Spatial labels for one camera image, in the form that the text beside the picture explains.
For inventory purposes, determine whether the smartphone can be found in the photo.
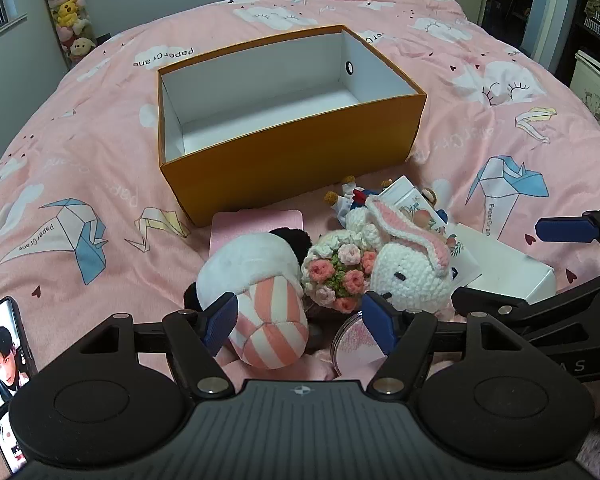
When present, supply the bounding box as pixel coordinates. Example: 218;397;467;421
0;296;37;476

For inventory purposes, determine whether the white crochet rabbit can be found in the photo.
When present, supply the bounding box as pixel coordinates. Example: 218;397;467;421
345;197;456;316

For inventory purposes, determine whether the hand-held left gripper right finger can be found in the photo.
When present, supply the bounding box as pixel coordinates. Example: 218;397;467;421
361;291;528;398

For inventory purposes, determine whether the orange cardboard box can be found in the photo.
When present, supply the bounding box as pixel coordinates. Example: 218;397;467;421
157;24;427;227

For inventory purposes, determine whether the white box with peach print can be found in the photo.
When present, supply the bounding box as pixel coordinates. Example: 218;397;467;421
380;175;453;241

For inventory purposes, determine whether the panda plush with striped pants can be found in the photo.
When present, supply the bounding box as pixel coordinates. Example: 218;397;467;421
182;227;313;371

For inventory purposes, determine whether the round pink compact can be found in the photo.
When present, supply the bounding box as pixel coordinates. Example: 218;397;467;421
331;311;386;376

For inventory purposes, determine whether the stack of plush toys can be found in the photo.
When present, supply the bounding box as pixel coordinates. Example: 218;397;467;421
32;0;98;68

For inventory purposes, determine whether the white storage cabinet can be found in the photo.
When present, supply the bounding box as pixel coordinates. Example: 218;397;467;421
570;50;600;133

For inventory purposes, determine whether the pink box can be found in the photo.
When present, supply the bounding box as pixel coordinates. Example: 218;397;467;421
209;208;305;261

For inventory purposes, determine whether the long white box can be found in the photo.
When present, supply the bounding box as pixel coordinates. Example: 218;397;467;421
450;222;557;306

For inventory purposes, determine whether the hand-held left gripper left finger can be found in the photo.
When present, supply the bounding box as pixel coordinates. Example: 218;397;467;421
77;291;241;400

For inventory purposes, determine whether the crochet flower bouquet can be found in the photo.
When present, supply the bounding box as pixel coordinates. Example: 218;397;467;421
300;230;378;313

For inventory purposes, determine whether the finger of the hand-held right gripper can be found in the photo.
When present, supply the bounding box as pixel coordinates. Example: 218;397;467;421
535;200;600;265
451;270;600;334

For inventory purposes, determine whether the plush doll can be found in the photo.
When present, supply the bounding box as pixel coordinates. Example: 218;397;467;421
324;175;448;225

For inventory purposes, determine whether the pink printed blanket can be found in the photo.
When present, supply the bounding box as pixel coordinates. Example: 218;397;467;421
0;0;600;480

